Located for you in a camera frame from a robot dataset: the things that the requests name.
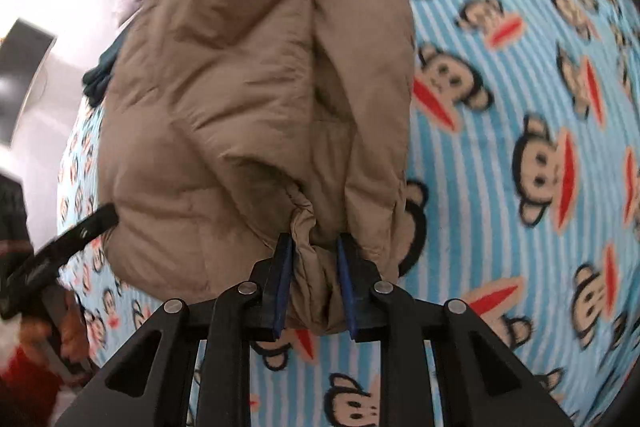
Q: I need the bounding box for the dark teal folded garment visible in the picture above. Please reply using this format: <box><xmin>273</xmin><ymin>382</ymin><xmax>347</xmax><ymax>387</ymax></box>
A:
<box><xmin>82</xmin><ymin>39</ymin><xmax>122</xmax><ymax>107</ymax></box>

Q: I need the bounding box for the blue monkey print blanket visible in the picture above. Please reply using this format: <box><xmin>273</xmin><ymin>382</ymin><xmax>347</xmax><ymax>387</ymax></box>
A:
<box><xmin>55</xmin><ymin>0</ymin><xmax>640</xmax><ymax>427</ymax></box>

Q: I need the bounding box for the tan puffer jacket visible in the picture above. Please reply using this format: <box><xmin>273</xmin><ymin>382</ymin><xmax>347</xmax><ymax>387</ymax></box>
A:
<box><xmin>98</xmin><ymin>0</ymin><xmax>416</xmax><ymax>335</ymax></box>

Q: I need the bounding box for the dark wall panel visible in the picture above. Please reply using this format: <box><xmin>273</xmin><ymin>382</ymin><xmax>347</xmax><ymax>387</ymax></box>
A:
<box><xmin>0</xmin><ymin>18</ymin><xmax>56</xmax><ymax>146</ymax></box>

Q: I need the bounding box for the left hand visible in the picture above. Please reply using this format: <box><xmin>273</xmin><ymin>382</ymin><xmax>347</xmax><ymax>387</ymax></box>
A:
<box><xmin>18</xmin><ymin>291</ymin><xmax>89</xmax><ymax>367</ymax></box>

